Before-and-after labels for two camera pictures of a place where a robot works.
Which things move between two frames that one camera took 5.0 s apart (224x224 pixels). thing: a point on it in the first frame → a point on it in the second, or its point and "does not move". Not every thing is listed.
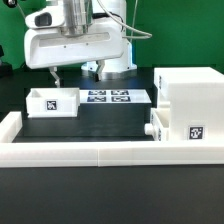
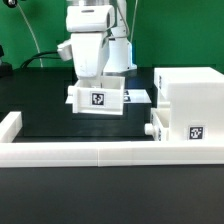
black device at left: x=6 y=69 does not move
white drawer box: x=53 y=102 → x=102 y=95
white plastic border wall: x=16 y=153 does not move
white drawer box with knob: x=159 y=127 does not move
